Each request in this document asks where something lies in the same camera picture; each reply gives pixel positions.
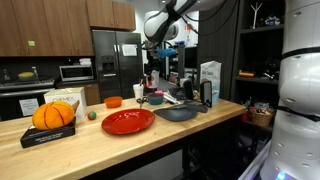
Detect white Chemex box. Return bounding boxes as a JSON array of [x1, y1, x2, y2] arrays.
[[43, 86, 88, 118]]

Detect yellow dish on stove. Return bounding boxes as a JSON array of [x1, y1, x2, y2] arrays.
[[17, 71, 36, 80]]

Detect white paper cup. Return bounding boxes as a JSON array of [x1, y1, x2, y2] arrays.
[[132, 83, 145, 100]]

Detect white paper on fridge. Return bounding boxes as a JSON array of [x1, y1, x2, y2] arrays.
[[121, 43, 138, 57]]

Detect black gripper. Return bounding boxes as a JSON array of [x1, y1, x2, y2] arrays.
[[145, 49, 163, 88]]

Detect black box with white text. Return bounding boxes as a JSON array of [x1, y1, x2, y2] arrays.
[[19, 116, 77, 149]]

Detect orange item on shelf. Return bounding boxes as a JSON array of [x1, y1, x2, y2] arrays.
[[238, 70, 256, 78]]

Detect black stove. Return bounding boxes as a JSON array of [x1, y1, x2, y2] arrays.
[[0, 78, 56, 121]]

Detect brown wooden wall cabinets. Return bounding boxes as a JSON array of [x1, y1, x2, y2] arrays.
[[0, 0, 137, 57]]

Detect silver microwave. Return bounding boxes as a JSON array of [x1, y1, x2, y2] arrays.
[[59, 64, 95, 83]]

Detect orange plush basketball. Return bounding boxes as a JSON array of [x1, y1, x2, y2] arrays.
[[31, 100, 75, 130]]

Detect white oven sign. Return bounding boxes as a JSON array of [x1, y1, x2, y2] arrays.
[[18, 97, 40, 117]]

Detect wicker basket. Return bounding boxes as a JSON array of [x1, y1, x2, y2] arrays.
[[249, 106, 276, 128]]

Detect blue wrist camera box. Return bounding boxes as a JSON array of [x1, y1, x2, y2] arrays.
[[154, 48, 178, 58]]

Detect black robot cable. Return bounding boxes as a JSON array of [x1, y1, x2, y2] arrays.
[[141, 0, 239, 51]]

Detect teal bowl with purple inside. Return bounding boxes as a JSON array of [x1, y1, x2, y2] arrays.
[[146, 90, 165, 106]]

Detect white branched stand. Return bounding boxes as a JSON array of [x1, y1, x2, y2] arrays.
[[250, 1, 264, 30]]

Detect white paper bag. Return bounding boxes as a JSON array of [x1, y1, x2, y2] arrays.
[[199, 60, 223, 104]]

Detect small red green ball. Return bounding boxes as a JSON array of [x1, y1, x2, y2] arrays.
[[87, 110, 98, 121]]

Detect white stack on microwave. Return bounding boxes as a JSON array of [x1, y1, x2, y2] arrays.
[[78, 57, 92, 66]]

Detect dark shelf unit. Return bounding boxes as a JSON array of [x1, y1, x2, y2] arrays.
[[229, 0, 288, 134]]

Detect orange bowl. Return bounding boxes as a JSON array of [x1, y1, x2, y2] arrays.
[[103, 95, 124, 109]]

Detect red plate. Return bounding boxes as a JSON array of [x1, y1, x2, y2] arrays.
[[101, 108, 156, 135]]

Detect black steel fridge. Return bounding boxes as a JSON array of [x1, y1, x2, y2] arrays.
[[91, 29, 144, 103]]

